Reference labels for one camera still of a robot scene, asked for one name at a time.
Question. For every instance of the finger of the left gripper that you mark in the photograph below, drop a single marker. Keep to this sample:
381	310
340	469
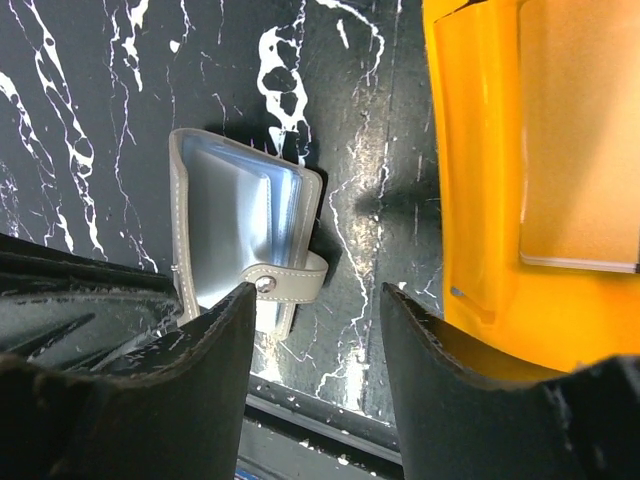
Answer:
63	311

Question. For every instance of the stack of credit cards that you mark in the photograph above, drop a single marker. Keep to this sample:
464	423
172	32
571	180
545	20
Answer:
579	75

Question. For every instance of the small yellow card bin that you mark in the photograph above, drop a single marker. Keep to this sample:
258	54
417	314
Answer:
558	318

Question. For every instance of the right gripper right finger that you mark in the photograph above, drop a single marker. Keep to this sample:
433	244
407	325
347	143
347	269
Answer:
465	410

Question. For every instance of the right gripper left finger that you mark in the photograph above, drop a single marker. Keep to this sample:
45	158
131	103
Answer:
170	410

